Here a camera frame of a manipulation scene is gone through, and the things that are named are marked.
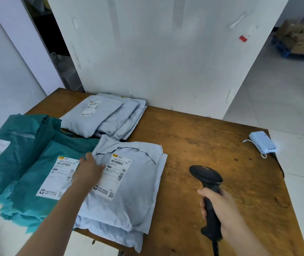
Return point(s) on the person's right hand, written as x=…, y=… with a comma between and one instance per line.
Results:
x=226, y=210

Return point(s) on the person's left hand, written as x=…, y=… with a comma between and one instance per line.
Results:
x=86, y=173

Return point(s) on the person's left thumb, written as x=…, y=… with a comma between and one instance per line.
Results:
x=100, y=166

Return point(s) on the person's right fingers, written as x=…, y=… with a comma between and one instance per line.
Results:
x=203, y=207

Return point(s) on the black barcode scanner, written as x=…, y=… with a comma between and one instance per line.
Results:
x=209, y=178

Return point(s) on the grey mailer parcel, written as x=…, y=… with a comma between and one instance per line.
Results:
x=133, y=120
x=88, y=117
x=121, y=117
x=120, y=237
x=141, y=105
x=136, y=183

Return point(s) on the person's right forearm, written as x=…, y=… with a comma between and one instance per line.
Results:
x=248, y=242

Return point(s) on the person's left forearm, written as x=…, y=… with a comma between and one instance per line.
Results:
x=53, y=221

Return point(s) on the grey mailer parcel, small label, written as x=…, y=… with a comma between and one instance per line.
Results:
x=88, y=117

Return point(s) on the teal mailer parcel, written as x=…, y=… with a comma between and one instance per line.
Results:
x=21, y=146
x=29, y=210

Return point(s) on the white power bank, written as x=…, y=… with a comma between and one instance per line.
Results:
x=262, y=141

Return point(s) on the red sticker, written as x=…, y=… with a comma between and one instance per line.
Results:
x=243, y=38

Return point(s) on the blue plastic pallet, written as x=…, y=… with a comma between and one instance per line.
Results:
x=285, y=53

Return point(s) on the pile of cardboard boxes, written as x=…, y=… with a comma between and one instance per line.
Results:
x=301, y=37

